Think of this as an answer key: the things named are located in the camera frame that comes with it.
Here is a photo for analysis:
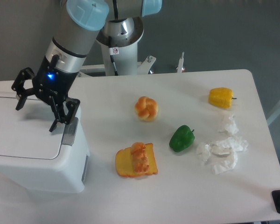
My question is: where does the toast bread slice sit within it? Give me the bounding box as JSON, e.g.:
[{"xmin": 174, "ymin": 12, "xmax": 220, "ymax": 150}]
[{"xmin": 115, "ymin": 143, "xmax": 158, "ymax": 178}]

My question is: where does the crumpled white tissue large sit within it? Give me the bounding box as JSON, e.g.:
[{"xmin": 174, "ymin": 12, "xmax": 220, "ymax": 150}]
[{"xmin": 210, "ymin": 136, "xmax": 248, "ymax": 175}]

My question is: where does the knotted bread roll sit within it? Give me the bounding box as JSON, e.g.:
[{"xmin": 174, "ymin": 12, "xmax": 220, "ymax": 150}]
[{"xmin": 134, "ymin": 96, "xmax": 159, "ymax": 122}]

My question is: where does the crumpled white tissue small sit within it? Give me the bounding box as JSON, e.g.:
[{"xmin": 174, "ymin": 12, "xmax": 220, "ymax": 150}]
[{"xmin": 196, "ymin": 142, "xmax": 210, "ymax": 162}]

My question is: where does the crumpled white tissue upper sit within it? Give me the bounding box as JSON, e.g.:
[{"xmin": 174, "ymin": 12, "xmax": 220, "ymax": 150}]
[{"xmin": 218, "ymin": 113, "xmax": 239, "ymax": 136}]

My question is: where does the long croissant bread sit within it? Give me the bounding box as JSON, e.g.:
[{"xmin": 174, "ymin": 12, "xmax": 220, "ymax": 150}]
[{"xmin": 131, "ymin": 142, "xmax": 149, "ymax": 174}]

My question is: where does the white trash can lid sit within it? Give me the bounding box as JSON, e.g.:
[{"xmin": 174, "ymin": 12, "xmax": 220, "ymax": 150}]
[{"xmin": 0, "ymin": 91, "xmax": 65, "ymax": 159}]

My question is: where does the white plastic trash can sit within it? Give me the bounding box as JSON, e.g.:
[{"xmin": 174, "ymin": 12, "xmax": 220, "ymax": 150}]
[{"xmin": 0, "ymin": 81, "xmax": 90, "ymax": 193}]

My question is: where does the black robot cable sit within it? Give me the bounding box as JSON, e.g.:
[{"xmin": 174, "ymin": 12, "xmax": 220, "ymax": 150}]
[{"xmin": 107, "ymin": 35, "xmax": 119, "ymax": 76}]

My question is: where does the yellow bell pepper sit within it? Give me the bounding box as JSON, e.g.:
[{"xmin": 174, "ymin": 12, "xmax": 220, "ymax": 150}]
[{"xmin": 208, "ymin": 87, "xmax": 237, "ymax": 109}]

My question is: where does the green bell pepper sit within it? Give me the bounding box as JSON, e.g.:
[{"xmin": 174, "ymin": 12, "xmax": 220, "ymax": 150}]
[{"xmin": 169, "ymin": 125, "xmax": 195, "ymax": 153}]

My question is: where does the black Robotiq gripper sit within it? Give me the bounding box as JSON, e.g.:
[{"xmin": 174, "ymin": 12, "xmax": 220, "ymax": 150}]
[{"xmin": 11, "ymin": 55, "xmax": 81, "ymax": 133}]

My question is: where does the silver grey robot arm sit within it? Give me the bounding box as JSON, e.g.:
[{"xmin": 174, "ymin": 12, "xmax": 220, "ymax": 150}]
[{"xmin": 12, "ymin": 0, "xmax": 162, "ymax": 131}]

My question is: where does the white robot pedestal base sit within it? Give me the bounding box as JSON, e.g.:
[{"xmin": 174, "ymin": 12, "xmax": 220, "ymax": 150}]
[{"xmin": 78, "ymin": 17, "xmax": 156, "ymax": 76}]

